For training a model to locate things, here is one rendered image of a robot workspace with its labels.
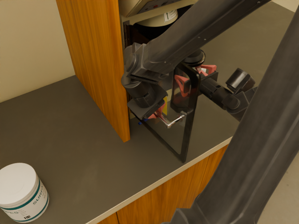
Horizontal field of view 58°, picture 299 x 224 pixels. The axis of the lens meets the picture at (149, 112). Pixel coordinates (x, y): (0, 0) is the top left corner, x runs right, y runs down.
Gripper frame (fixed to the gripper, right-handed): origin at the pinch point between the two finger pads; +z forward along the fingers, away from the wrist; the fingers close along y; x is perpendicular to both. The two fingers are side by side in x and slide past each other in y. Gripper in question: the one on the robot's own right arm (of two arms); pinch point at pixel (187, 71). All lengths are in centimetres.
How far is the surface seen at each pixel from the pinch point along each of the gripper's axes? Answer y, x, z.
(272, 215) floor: -54, 122, -36
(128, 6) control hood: 17.6, -25.9, 6.3
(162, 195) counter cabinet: 20, 49, -12
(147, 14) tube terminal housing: 8.4, -19.1, 11.2
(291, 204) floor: -71, 122, -38
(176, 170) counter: 16.4, 27.5, -15.9
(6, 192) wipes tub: 66, 11, -1
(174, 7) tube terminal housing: -1.9, -18.7, 10.9
